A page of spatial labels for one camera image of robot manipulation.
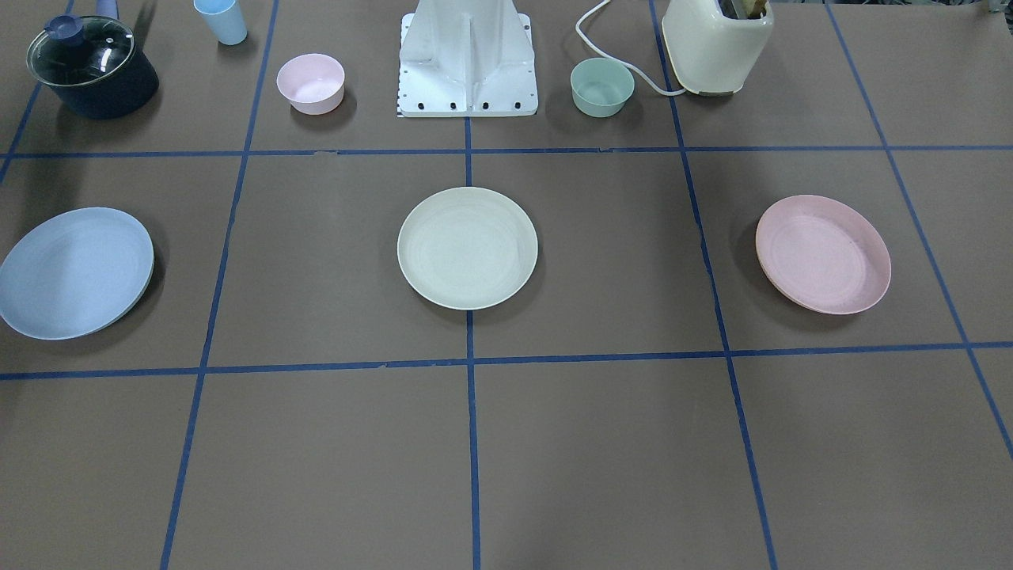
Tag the blue plate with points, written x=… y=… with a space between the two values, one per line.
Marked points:
x=76 y=274

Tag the pink plate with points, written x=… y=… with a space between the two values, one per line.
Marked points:
x=823 y=255

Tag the dark blue pot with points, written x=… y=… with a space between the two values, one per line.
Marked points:
x=129 y=89

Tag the green bowl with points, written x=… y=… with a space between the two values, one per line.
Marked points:
x=600 y=87

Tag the cream plate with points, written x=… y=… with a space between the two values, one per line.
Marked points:
x=467 y=248

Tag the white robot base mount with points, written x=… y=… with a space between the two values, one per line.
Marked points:
x=466 y=59

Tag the light blue cup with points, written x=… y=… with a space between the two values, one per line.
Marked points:
x=225 y=19

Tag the pink bowl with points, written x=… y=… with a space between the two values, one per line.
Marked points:
x=313 y=83

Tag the cream toaster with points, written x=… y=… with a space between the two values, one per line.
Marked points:
x=713 y=45

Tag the glass pot lid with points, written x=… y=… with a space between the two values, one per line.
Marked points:
x=80 y=50

